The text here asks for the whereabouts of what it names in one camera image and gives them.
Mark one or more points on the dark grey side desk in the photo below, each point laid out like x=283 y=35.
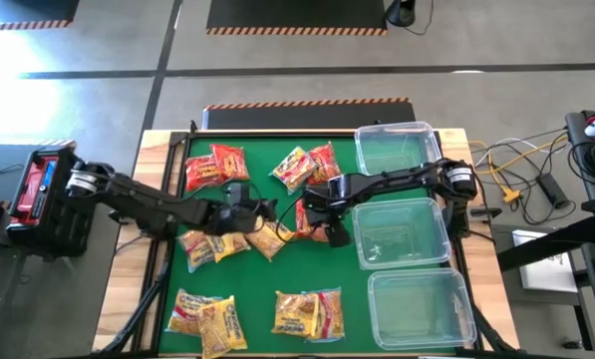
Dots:
x=588 y=187

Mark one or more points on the clear plastic bin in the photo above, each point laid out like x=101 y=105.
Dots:
x=421 y=309
x=396 y=149
x=401 y=234

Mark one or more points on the yellow Maruchan noodle pack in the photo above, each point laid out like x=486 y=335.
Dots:
x=229 y=247
x=294 y=314
x=222 y=329
x=269 y=242

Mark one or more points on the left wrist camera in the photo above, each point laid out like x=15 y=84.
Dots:
x=238 y=193

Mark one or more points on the small black floor object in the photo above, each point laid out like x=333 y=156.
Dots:
x=573 y=344

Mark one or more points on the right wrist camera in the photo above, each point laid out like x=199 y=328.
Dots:
x=339 y=187

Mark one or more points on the black power brick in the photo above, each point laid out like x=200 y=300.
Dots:
x=552 y=190

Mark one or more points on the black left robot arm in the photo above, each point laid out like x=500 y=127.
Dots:
x=142 y=199

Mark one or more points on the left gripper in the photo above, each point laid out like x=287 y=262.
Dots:
x=232 y=219

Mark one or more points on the black diagonal bar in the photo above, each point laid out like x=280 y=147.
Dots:
x=541 y=247

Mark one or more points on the black aluminium frame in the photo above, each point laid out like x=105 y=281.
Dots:
x=176 y=137

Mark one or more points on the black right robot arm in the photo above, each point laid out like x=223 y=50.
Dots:
x=391 y=176

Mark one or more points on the green table mat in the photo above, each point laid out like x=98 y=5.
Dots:
x=297 y=269

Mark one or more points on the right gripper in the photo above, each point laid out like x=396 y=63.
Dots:
x=327 y=209

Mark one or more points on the white box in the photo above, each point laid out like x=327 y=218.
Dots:
x=546 y=274

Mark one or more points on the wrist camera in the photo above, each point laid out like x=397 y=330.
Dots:
x=339 y=187
x=238 y=193

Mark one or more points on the black round stand base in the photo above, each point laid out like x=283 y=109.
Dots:
x=400 y=12

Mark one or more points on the red and black tool box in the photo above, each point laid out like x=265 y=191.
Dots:
x=53 y=219

